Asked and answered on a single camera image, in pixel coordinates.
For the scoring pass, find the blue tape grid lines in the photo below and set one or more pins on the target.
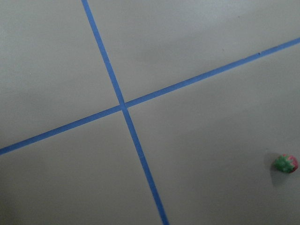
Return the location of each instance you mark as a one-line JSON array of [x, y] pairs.
[[123, 106]]

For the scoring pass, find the red strawberry on table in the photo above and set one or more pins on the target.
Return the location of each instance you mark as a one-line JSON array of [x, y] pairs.
[[286, 163]]

